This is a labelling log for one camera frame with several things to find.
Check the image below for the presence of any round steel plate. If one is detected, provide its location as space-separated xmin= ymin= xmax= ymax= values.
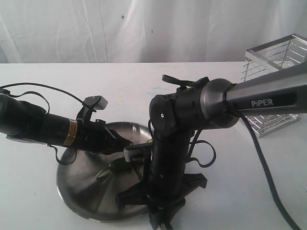
xmin=55 ymin=121 xmax=156 ymax=220

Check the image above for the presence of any chrome wire utensil holder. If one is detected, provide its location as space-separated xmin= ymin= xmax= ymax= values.
xmin=242 ymin=34 xmax=307 ymax=138

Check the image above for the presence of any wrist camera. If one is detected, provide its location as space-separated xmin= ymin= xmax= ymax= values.
xmin=123 ymin=142 xmax=153 ymax=162
xmin=84 ymin=95 xmax=108 ymax=110

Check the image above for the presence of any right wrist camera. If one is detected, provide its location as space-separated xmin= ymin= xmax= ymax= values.
xmin=123 ymin=142 xmax=153 ymax=162

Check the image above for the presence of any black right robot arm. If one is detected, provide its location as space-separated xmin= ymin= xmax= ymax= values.
xmin=116 ymin=63 xmax=307 ymax=230

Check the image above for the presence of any green chili pepper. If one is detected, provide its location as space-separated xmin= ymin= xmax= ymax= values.
xmin=95 ymin=158 xmax=132 ymax=180

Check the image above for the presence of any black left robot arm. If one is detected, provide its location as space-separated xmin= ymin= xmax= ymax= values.
xmin=0 ymin=94 xmax=131 ymax=155

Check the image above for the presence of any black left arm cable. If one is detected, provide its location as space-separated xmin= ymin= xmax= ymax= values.
xmin=0 ymin=83 xmax=87 ymax=165

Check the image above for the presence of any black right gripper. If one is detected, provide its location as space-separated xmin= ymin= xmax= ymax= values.
xmin=115 ymin=134 xmax=207 ymax=228

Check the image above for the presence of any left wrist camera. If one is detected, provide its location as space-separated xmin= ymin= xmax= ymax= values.
xmin=84 ymin=95 xmax=108 ymax=110

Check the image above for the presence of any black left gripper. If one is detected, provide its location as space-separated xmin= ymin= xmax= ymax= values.
xmin=74 ymin=119 xmax=133 ymax=153

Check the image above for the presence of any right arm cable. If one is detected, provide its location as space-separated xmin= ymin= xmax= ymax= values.
xmin=162 ymin=74 xmax=307 ymax=230

